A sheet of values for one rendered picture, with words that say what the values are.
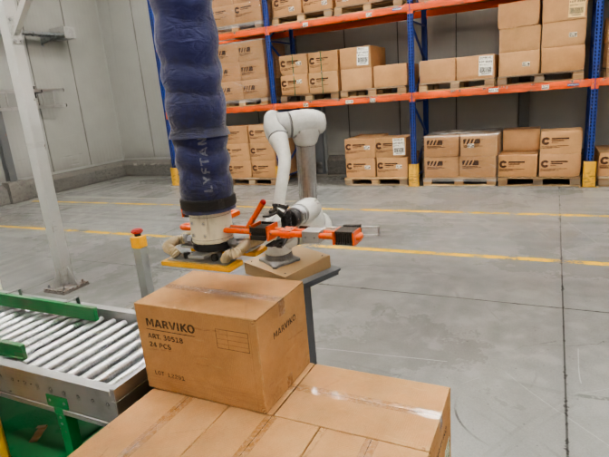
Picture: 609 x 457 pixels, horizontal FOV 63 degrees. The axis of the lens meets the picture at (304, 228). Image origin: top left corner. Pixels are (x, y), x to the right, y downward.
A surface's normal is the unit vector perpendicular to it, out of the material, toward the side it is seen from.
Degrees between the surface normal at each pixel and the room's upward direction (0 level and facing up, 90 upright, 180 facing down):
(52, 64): 90
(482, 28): 90
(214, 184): 75
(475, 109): 90
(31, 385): 90
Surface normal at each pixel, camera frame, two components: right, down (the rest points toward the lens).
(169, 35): -0.31, 0.24
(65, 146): 0.90, 0.04
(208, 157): 0.36, -0.13
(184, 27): 0.23, 0.06
